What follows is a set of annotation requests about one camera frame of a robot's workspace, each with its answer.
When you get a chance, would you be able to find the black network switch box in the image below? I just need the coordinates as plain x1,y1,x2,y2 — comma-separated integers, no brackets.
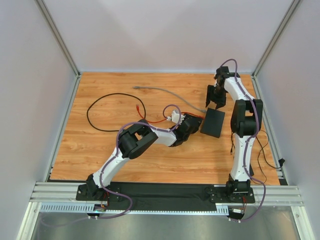
200,108,225,138

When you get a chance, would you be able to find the thick black ethernet cable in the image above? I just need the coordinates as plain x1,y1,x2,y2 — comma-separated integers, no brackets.
86,93,147,133

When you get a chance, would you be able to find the thin black power cable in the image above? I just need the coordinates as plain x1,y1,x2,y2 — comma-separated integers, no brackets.
229,129,281,185

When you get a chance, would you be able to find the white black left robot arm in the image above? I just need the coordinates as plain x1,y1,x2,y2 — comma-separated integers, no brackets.
78,113,203,200

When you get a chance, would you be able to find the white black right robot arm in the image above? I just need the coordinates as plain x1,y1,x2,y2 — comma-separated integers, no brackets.
206,66,263,203

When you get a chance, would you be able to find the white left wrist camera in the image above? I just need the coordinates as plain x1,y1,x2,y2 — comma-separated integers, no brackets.
170,110,185,125

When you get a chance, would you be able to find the grey ethernet cable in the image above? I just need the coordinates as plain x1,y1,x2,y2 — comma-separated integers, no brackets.
132,85,207,113

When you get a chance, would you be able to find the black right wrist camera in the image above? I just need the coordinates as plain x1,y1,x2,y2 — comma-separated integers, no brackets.
214,66,234,80

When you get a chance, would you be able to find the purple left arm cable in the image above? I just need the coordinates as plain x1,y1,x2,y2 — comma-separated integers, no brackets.
39,104,183,227

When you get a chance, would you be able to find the right aluminium frame post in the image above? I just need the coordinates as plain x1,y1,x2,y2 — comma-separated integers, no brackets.
251,0,302,78

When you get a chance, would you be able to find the aluminium frame post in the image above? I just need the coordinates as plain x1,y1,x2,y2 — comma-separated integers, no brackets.
251,0,302,78
35,0,81,77

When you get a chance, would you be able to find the red ethernet cable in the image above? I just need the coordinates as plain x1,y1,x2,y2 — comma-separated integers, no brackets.
134,103,207,124

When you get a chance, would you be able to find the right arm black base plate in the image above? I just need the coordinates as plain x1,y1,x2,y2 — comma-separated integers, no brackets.
205,185,256,204

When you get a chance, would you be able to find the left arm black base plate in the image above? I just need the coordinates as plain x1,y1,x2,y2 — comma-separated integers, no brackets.
75,184,125,202

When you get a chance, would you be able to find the slotted grey cable duct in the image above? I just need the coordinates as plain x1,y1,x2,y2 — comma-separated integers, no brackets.
38,203,231,215

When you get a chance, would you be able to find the aluminium front frame rail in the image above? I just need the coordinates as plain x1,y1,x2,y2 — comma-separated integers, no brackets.
29,182,304,207

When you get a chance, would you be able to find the left aluminium frame post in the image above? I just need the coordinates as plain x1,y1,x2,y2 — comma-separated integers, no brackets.
35,0,81,77

